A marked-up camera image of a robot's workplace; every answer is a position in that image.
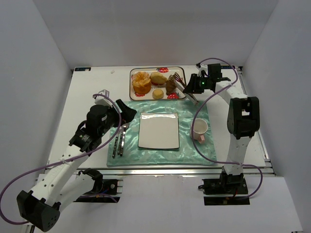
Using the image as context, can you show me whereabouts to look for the brown chocolate croissant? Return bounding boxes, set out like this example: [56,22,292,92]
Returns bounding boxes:
[166,79,176,95]

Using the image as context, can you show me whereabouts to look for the white square plate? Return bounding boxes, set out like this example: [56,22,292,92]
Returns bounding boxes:
[138,113,180,150]

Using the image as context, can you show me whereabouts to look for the silver spoon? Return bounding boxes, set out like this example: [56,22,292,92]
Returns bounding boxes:
[118,123,129,157]

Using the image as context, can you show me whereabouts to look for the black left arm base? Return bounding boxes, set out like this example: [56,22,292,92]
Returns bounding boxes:
[74,169,123,203]

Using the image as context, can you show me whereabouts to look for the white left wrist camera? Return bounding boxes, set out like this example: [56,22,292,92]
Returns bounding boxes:
[93,93,113,108]

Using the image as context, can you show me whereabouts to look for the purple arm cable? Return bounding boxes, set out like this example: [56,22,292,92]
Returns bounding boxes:
[0,93,121,224]
[191,57,264,201]

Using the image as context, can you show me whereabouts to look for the pink mug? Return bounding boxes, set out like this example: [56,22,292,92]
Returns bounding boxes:
[193,118,208,143]

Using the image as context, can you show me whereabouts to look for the silver metal tongs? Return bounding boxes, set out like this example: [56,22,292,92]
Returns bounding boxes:
[168,72,199,106]

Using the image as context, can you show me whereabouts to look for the silver fork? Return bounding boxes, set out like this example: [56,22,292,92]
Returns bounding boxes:
[112,127,123,158]

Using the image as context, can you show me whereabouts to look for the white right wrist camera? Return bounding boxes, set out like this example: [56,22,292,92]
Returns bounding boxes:
[196,63,208,78]

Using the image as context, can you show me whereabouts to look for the small round yellow bun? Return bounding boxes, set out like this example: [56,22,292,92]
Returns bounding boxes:
[152,89,164,100]

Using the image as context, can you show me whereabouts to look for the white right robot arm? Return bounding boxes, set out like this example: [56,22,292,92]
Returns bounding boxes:
[183,63,260,183]

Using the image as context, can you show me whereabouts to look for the strawberry pattern tray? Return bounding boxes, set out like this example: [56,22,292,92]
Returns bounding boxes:
[129,66,187,101]

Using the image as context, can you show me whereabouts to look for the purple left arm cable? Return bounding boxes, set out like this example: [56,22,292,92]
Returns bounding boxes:
[0,93,121,224]

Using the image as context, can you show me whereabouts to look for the large orange muffin bread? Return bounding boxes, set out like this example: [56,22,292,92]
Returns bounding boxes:
[132,71,152,94]

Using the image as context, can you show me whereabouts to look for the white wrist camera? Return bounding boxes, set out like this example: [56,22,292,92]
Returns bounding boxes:
[196,63,208,78]
[93,93,113,108]

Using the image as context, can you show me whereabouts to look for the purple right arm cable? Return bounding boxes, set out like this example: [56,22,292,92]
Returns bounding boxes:
[191,57,264,201]

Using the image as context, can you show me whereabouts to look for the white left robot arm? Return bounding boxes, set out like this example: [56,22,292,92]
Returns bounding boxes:
[17,100,137,232]

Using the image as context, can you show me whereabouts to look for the aluminium table frame rail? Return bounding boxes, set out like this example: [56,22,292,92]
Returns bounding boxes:
[36,166,275,179]

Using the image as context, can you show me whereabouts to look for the oval sandwich bun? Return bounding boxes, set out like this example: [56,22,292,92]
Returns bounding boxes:
[150,72,168,85]

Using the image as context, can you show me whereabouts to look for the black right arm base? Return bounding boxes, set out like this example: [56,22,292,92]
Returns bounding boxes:
[198,179,250,206]

